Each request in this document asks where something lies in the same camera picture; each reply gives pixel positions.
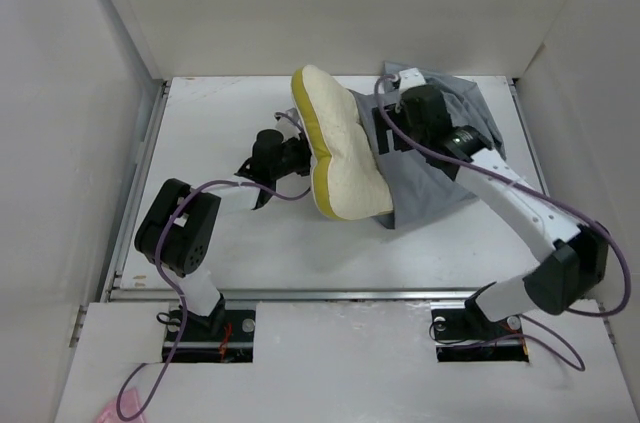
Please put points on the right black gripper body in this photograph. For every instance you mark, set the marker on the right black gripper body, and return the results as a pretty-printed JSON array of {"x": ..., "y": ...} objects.
[{"x": 413, "y": 133}]

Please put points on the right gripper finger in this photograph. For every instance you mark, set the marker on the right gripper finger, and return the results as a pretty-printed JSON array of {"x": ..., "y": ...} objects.
[
  {"x": 405, "y": 144},
  {"x": 386, "y": 138}
]

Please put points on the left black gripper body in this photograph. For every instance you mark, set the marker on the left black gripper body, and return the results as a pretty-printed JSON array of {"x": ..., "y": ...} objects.
[{"x": 294, "y": 158}]

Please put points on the grey pillowcase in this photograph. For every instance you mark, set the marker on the grey pillowcase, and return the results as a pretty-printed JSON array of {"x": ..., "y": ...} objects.
[{"x": 421, "y": 193}]

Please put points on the cream yellow pillow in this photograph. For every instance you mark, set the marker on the cream yellow pillow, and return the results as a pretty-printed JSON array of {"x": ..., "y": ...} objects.
[{"x": 345, "y": 180}]

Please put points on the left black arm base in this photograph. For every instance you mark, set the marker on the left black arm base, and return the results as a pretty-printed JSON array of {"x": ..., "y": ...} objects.
[{"x": 225, "y": 336}]

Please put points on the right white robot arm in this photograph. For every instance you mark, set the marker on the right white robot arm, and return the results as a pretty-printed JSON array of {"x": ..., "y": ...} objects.
[{"x": 571, "y": 256}]

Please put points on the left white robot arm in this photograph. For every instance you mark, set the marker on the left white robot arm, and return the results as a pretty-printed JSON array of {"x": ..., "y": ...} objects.
[{"x": 177, "y": 229}]

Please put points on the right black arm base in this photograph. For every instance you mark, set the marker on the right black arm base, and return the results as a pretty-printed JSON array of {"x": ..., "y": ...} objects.
[{"x": 463, "y": 335}]

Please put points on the pink plastic bag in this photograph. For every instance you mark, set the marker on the pink plastic bag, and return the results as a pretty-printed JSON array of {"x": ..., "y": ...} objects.
[{"x": 129, "y": 404}]

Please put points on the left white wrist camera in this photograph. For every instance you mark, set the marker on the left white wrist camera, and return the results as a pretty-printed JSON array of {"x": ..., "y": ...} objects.
[{"x": 288, "y": 123}]

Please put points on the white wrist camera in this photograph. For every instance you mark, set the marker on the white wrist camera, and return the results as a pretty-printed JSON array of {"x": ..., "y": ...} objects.
[
  {"x": 410, "y": 78},
  {"x": 288, "y": 123}
]

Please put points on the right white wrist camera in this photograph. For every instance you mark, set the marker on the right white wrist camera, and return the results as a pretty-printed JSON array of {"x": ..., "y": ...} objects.
[{"x": 410, "y": 78}]

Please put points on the aluminium front rail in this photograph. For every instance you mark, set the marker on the aluminium front rail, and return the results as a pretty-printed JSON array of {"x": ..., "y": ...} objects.
[{"x": 281, "y": 295}]

